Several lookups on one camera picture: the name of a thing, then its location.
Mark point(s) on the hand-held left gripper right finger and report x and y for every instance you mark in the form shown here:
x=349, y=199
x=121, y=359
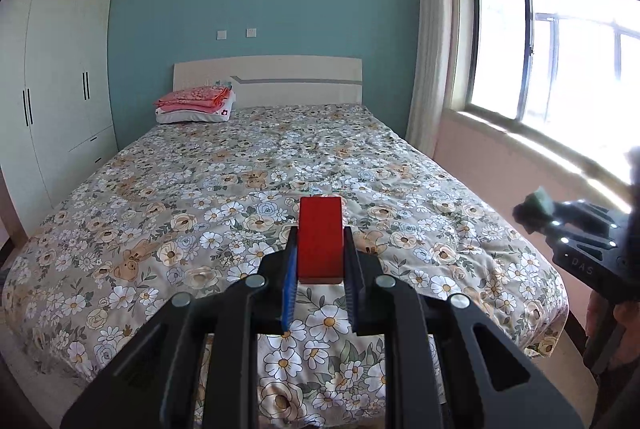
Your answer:
x=351, y=294

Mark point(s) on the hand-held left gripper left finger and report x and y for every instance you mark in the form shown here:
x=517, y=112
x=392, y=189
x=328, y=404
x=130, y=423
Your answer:
x=288, y=294

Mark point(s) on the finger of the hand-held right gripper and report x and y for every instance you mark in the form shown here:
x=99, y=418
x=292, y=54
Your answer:
x=525, y=214

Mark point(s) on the green plastic object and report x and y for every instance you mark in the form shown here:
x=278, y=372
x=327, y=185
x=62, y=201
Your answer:
x=541, y=199

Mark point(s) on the red box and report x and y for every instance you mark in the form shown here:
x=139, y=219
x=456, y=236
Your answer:
x=320, y=239

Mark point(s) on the person's right forearm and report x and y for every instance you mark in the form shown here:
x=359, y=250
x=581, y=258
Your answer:
x=627, y=351

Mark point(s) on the bed with floral quilt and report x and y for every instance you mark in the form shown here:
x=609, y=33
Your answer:
x=225, y=209

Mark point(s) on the dark framed window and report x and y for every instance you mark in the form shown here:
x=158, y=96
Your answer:
x=550, y=49

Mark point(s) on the white pillow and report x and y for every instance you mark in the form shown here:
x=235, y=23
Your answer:
x=200, y=116

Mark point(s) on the white curtain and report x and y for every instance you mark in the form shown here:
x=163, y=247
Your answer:
x=430, y=34

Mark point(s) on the beige wooden bed headboard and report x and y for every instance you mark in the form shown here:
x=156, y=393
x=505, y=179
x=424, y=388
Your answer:
x=300, y=79

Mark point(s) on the folded pink blanket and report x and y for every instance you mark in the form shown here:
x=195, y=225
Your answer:
x=195, y=98

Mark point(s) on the white wardrobe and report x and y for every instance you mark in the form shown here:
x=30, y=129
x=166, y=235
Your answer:
x=55, y=99

